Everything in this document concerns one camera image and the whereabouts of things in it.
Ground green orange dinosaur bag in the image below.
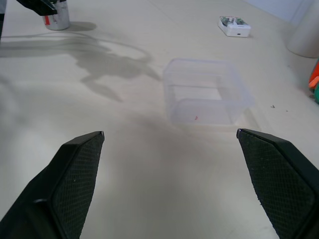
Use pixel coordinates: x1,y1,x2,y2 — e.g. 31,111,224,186
308,58,319,104

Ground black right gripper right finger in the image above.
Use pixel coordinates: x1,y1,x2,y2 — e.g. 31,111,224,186
236,128,319,239

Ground silver can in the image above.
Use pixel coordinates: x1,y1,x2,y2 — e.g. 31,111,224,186
42,0,71,31

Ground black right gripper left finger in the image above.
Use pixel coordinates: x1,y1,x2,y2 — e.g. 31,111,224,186
0,131,105,239

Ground white box with green parts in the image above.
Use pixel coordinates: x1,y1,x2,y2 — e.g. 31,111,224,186
218,16,252,38

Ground beige cylinder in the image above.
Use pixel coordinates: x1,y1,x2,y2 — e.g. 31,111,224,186
285,9,319,59

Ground clear plastic tray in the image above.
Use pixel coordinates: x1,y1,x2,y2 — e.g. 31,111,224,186
163,58,255,127

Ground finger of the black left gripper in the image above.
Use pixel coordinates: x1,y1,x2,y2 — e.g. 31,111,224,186
16,0,58,17

